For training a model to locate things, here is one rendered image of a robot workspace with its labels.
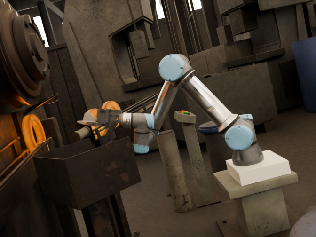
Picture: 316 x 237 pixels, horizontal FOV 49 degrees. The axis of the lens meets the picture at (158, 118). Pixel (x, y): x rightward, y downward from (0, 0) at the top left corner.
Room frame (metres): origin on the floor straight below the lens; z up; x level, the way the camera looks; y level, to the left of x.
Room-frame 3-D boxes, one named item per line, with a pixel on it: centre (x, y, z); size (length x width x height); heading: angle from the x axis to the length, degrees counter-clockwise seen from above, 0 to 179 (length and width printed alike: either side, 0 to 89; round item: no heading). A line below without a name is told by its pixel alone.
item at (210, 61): (5.68, -1.20, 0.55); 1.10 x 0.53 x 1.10; 21
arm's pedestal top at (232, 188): (1.65, -0.38, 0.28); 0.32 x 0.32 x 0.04; 2
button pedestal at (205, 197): (2.23, -0.18, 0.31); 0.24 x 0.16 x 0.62; 1
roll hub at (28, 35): (1.54, 0.44, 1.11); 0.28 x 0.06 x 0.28; 1
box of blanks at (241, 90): (4.01, -0.69, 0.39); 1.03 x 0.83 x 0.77; 106
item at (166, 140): (2.19, -0.02, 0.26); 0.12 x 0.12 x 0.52
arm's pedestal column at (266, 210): (1.65, -0.38, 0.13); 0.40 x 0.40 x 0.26; 2
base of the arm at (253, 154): (1.65, -0.38, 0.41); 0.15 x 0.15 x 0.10
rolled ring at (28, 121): (1.53, 0.54, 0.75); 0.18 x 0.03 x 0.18; 1
